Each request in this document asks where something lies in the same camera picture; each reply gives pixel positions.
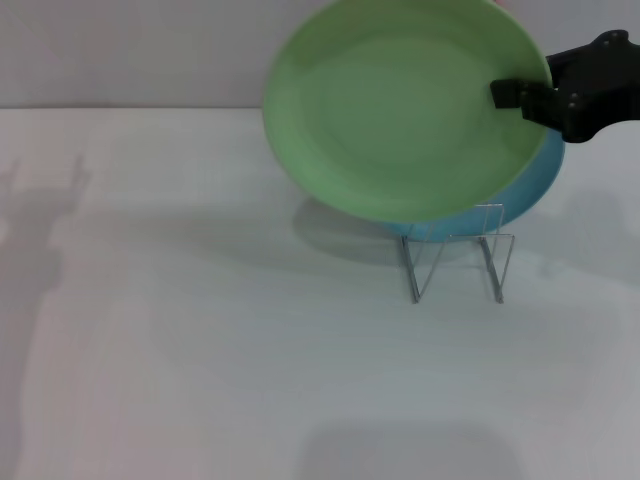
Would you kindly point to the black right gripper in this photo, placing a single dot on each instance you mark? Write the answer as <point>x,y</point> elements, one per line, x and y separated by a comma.
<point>625,95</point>

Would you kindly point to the green plastic plate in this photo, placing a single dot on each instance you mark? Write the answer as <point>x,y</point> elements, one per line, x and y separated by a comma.
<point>390,110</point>

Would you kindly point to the blue plastic plate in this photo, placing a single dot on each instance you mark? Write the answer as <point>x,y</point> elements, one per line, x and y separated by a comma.
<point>540,175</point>

